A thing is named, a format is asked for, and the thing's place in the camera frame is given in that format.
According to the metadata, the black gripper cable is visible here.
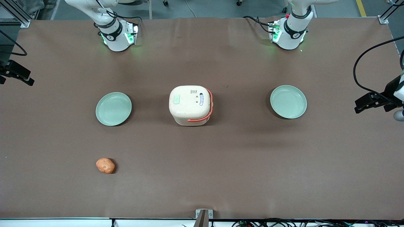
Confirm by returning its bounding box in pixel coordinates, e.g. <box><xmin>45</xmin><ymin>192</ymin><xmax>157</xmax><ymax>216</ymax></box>
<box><xmin>0</xmin><ymin>30</ymin><xmax>28</xmax><ymax>57</ymax></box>
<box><xmin>353</xmin><ymin>36</ymin><xmax>404</xmax><ymax>96</ymax></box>

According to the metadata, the black left arm base cable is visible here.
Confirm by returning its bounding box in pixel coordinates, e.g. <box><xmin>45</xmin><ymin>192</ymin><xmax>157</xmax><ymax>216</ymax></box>
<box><xmin>242</xmin><ymin>15</ymin><xmax>274</xmax><ymax>34</ymax></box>

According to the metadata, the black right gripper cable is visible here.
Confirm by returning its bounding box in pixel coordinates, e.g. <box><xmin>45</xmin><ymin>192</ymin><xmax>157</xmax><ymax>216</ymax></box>
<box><xmin>0</xmin><ymin>30</ymin><xmax>28</xmax><ymax>57</ymax></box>

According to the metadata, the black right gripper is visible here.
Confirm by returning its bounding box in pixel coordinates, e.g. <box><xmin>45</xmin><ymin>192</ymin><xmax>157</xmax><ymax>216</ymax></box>
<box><xmin>0</xmin><ymin>60</ymin><xmax>35</xmax><ymax>86</ymax></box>

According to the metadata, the black arm base cable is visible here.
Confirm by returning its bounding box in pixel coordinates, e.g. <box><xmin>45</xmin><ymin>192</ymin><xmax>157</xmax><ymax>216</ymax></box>
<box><xmin>93</xmin><ymin>0</ymin><xmax>143</xmax><ymax>38</ymax></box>
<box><xmin>242</xmin><ymin>15</ymin><xmax>274</xmax><ymax>34</ymax></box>

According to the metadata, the black right arm base cable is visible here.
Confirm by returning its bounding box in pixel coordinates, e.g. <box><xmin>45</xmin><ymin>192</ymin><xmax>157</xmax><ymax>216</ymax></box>
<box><xmin>93</xmin><ymin>0</ymin><xmax>143</xmax><ymax>38</ymax></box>

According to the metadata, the tangled black cable bundle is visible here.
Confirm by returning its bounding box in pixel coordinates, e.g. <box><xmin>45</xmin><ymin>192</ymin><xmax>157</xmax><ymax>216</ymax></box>
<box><xmin>231</xmin><ymin>218</ymin><xmax>404</xmax><ymax>227</ymax></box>

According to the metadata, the pale green round plate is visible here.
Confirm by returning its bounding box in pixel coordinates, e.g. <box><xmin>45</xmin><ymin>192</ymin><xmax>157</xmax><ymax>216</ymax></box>
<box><xmin>270</xmin><ymin>85</ymin><xmax>307</xmax><ymax>119</ymax></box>
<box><xmin>95</xmin><ymin>92</ymin><xmax>133</xmax><ymax>126</ymax></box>

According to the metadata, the brown table mat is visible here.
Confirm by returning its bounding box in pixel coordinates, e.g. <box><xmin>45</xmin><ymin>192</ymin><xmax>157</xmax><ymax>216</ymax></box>
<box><xmin>0</xmin><ymin>17</ymin><xmax>404</xmax><ymax>220</ymax></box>

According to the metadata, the aluminium frame post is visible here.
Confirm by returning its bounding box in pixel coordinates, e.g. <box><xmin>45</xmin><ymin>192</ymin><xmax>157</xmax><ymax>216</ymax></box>
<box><xmin>0</xmin><ymin>0</ymin><xmax>31</xmax><ymax>28</ymax></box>
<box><xmin>378</xmin><ymin>0</ymin><xmax>404</xmax><ymax>24</ymax></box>

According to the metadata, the orange brown potato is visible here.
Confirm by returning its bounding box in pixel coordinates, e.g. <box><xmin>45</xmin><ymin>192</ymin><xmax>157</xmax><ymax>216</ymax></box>
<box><xmin>96</xmin><ymin>158</ymin><xmax>116</xmax><ymax>174</ymax></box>

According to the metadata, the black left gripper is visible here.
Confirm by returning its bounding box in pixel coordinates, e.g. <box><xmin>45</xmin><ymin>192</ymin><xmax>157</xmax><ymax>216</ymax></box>
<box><xmin>354</xmin><ymin>73</ymin><xmax>404</xmax><ymax>114</ymax></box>

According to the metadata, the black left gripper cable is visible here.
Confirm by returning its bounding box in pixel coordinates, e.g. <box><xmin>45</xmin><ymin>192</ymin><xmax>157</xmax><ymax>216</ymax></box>
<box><xmin>353</xmin><ymin>36</ymin><xmax>404</xmax><ymax>96</ymax></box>

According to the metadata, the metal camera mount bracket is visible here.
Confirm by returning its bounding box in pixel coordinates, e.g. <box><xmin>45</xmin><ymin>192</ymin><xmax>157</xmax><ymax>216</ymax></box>
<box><xmin>195</xmin><ymin>209</ymin><xmax>214</xmax><ymax>227</ymax></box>

